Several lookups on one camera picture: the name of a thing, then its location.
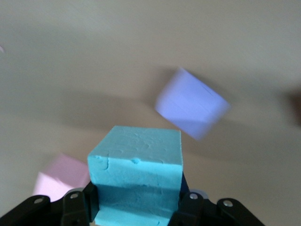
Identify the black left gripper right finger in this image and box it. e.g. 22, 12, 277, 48
169, 173, 265, 226

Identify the pink foam block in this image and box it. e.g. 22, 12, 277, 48
32, 153, 91, 202

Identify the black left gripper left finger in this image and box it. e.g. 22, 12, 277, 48
0, 181, 101, 226

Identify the purple foam block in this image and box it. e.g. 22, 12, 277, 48
154, 67, 231, 141

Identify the cyan foam block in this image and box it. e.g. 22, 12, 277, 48
87, 125, 184, 226

